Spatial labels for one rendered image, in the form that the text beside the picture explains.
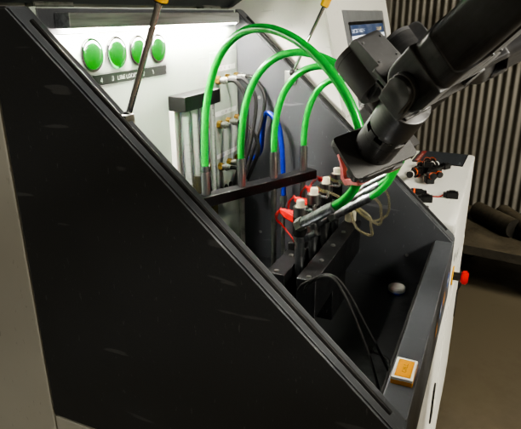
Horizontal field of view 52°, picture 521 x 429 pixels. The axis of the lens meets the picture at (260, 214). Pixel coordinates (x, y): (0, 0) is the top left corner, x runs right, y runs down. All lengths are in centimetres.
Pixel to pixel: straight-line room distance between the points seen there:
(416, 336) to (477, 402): 149
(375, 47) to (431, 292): 54
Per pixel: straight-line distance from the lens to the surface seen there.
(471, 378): 251
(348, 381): 70
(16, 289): 95
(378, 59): 65
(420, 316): 98
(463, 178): 170
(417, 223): 129
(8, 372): 108
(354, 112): 78
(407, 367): 83
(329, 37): 130
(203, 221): 67
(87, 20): 86
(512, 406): 242
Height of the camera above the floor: 144
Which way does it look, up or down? 20 degrees down
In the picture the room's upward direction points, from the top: straight up
